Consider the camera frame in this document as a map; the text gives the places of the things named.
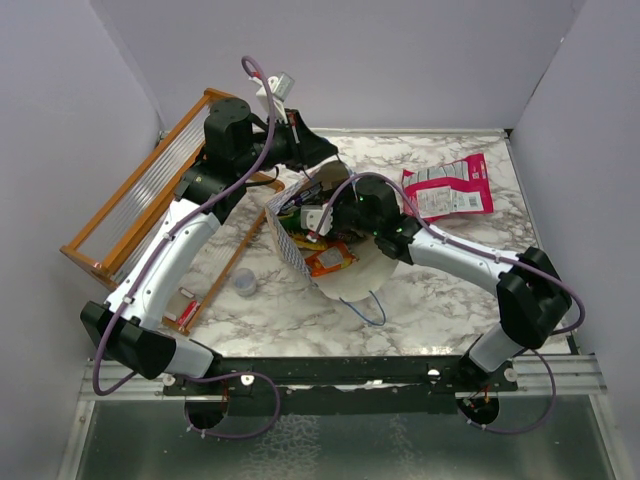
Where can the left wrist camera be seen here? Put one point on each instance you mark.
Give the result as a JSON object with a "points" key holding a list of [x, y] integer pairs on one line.
{"points": [[280, 86]]}

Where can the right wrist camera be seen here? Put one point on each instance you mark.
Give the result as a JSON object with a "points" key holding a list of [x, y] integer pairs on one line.
{"points": [[317, 220]]}

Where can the pink snack bag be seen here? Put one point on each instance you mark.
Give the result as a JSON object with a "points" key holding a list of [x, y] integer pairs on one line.
{"points": [[459, 187]]}

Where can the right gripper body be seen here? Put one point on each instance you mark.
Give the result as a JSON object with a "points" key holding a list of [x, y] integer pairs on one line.
{"points": [[346, 213]]}

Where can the red white small box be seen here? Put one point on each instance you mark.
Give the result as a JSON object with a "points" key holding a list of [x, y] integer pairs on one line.
{"points": [[188, 313]]}

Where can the orange wooden rack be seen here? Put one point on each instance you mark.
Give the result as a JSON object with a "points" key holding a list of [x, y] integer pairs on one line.
{"points": [[109, 246]]}

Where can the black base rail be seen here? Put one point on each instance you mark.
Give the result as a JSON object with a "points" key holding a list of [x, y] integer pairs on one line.
{"points": [[323, 386]]}

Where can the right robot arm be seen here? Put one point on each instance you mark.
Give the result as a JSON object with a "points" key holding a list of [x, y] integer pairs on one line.
{"points": [[532, 300]]}

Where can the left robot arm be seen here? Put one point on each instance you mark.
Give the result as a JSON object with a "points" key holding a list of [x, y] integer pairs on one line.
{"points": [[125, 327]]}

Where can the orange snack pack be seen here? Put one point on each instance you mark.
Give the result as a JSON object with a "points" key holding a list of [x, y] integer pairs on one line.
{"points": [[337, 256]]}

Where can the green snack pack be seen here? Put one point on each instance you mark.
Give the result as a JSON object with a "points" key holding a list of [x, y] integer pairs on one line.
{"points": [[291, 222]]}

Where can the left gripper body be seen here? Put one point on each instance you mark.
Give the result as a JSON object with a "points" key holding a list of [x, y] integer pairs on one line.
{"points": [[280, 150]]}

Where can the purple berries snack pack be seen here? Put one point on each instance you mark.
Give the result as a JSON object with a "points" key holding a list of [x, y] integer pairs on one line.
{"points": [[301, 197]]}

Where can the blue checkered paper bag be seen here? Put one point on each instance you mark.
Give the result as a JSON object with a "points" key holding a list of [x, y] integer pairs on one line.
{"points": [[357, 282]]}

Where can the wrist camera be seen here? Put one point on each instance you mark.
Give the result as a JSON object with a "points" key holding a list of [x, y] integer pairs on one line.
{"points": [[280, 86], [317, 220]]}

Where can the small clear plastic cup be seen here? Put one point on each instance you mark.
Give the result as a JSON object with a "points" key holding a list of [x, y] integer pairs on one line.
{"points": [[244, 282]]}

